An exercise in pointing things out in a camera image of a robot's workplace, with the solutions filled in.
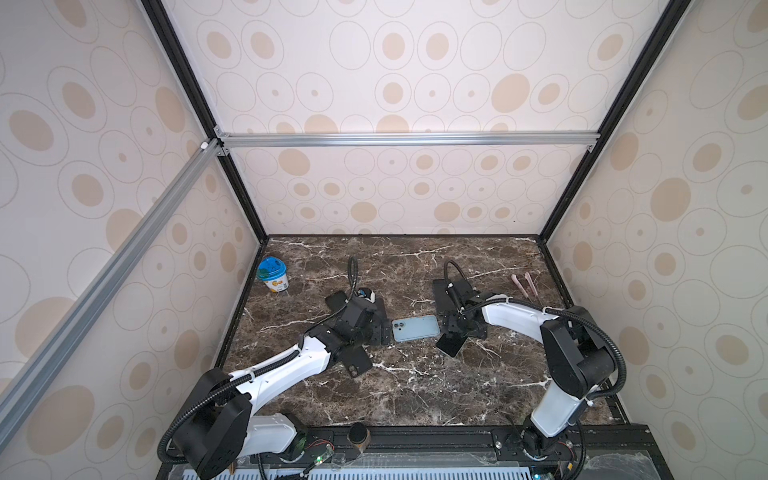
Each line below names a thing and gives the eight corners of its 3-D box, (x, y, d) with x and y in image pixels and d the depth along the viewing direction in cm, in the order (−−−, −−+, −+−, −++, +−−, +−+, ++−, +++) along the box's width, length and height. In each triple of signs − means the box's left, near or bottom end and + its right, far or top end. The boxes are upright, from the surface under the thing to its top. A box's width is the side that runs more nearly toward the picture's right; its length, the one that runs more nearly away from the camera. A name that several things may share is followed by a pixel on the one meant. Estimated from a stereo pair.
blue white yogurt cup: (264, 294, 105) (253, 275, 97) (270, 275, 110) (260, 256, 102) (289, 294, 105) (280, 275, 97) (294, 275, 110) (286, 256, 102)
